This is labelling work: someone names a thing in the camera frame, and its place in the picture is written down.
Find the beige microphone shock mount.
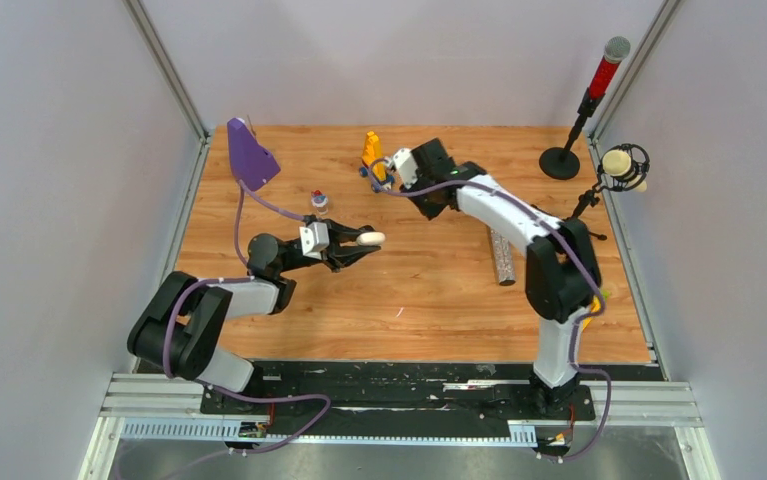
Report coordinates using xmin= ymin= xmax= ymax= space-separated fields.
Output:
xmin=570 ymin=143 xmax=650 ymax=218

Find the purple cable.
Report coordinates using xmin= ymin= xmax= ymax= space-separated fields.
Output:
xmin=161 ymin=178 xmax=333 ymax=457
xmin=368 ymin=157 xmax=614 ymax=463

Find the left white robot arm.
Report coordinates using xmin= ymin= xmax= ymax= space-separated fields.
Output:
xmin=127 ymin=217 xmax=386 ymax=413

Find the red microphone on stand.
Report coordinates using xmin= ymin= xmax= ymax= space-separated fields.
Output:
xmin=539 ymin=36 xmax=631 ymax=180

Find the white earbud charging case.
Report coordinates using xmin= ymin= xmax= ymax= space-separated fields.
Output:
xmin=355 ymin=231 xmax=386 ymax=246

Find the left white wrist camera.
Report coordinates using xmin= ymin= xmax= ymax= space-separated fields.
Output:
xmin=299 ymin=221 xmax=329 ymax=260

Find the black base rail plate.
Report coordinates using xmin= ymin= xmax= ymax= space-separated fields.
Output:
xmin=195 ymin=361 xmax=597 ymax=440

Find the glitter silver microphone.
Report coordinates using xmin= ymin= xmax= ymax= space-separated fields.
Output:
xmin=488 ymin=228 xmax=516 ymax=286

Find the yellow blue toy car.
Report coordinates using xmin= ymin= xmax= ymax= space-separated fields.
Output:
xmin=359 ymin=131 xmax=394 ymax=193

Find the yellow plastic handle tool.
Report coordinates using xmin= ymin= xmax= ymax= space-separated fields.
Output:
xmin=580 ymin=289 xmax=611 ymax=332

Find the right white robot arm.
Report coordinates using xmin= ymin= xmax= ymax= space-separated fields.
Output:
xmin=391 ymin=139 xmax=601 ymax=418

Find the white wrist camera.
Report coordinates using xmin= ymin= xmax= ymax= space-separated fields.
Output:
xmin=389 ymin=148 xmax=418 ymax=189
xmin=299 ymin=221 xmax=329 ymax=260

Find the purple plastic wedge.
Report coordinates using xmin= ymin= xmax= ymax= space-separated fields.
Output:
xmin=226 ymin=117 xmax=281 ymax=192

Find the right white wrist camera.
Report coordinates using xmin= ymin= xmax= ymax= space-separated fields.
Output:
xmin=389 ymin=148 xmax=418 ymax=189

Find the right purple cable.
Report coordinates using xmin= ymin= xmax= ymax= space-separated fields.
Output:
xmin=368 ymin=157 xmax=614 ymax=463

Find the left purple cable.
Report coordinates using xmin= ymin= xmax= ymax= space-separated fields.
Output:
xmin=161 ymin=178 xmax=333 ymax=457

